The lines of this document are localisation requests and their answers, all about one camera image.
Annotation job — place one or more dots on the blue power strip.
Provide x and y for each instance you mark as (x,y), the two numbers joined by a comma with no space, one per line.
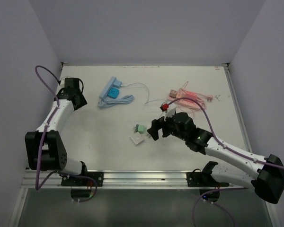
(113,82)

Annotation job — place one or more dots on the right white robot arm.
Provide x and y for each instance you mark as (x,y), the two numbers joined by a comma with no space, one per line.
(265,175)

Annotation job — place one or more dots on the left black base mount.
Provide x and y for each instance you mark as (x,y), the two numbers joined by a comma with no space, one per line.
(80,181)

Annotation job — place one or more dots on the aluminium front rail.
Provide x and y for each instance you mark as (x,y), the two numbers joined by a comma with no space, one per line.
(146,180)

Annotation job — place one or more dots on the green charger plug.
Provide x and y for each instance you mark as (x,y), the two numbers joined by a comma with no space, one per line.
(139,128)

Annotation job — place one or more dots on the pink power strip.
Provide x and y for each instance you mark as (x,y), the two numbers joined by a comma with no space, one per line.
(188,103)

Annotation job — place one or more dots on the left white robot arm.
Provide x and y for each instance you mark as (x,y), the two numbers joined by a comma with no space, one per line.
(45,148)

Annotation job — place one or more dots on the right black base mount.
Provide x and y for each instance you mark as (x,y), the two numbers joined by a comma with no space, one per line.
(197,178)

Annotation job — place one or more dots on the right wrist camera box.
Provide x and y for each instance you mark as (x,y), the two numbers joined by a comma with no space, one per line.
(168,109)

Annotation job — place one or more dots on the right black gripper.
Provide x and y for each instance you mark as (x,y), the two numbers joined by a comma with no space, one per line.
(156,125)

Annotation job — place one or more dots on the white charger plug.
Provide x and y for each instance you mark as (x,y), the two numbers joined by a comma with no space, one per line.
(137,138)

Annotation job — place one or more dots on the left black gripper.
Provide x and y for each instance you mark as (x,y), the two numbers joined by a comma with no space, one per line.
(83,101)

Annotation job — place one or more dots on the tan cube adapter on strip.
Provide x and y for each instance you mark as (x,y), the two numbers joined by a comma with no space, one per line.
(173,93)

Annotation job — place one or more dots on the blue round plug adapter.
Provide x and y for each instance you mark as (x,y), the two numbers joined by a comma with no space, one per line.
(113,93)

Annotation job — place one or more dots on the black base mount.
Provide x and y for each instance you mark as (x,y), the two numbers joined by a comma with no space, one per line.
(197,178)
(80,181)

